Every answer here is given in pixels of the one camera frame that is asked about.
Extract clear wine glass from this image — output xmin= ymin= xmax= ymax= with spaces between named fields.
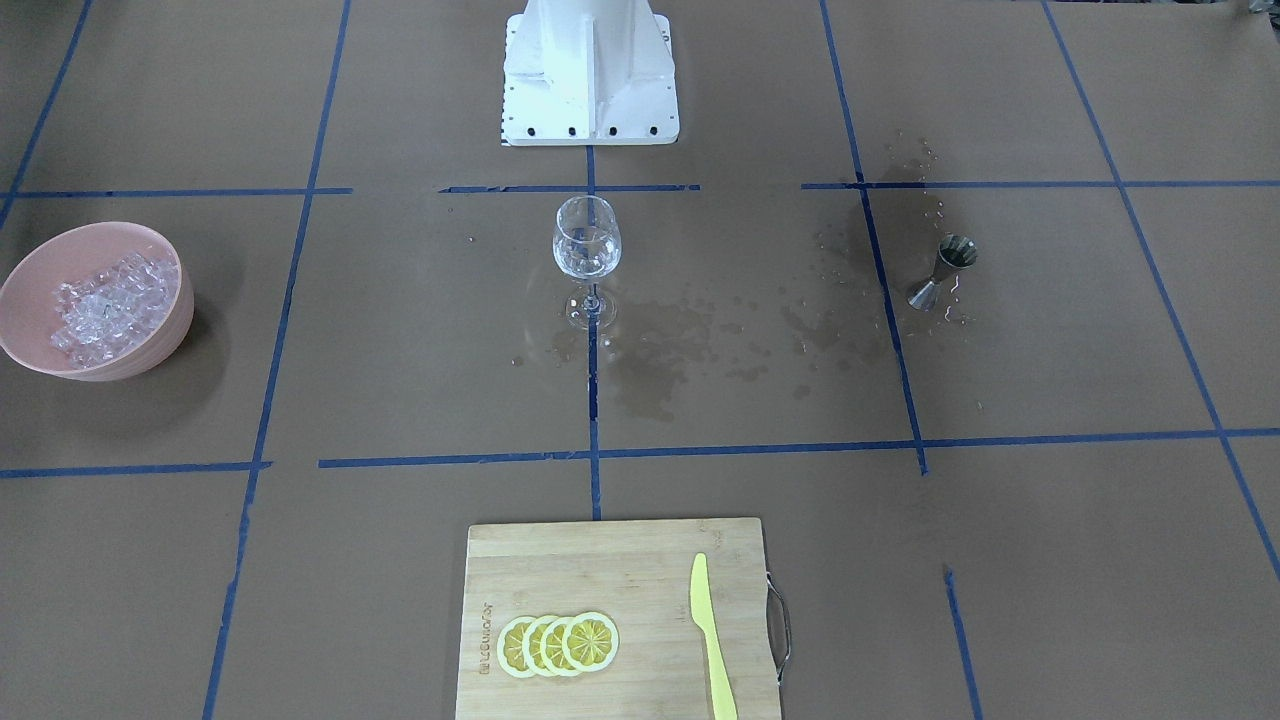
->
xmin=552 ymin=195 xmax=622 ymax=332

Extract clear ice cubes pile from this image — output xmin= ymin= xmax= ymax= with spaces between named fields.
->
xmin=50 ymin=251 xmax=180 ymax=369

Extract bamboo cutting board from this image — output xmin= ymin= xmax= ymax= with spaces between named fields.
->
xmin=454 ymin=518 xmax=782 ymax=719

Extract yellow plastic knife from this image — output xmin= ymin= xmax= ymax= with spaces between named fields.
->
xmin=687 ymin=552 xmax=739 ymax=719

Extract lemon slice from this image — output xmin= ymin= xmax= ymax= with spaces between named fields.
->
xmin=498 ymin=616 xmax=538 ymax=678
xmin=539 ymin=618 xmax=580 ymax=676
xmin=561 ymin=611 xmax=620 ymax=673
xmin=521 ymin=614 xmax=561 ymax=676

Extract pink bowl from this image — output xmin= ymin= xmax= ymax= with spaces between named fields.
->
xmin=3 ymin=222 xmax=195 ymax=382

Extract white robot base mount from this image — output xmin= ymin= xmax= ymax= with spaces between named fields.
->
xmin=500 ymin=1 xmax=681 ymax=147

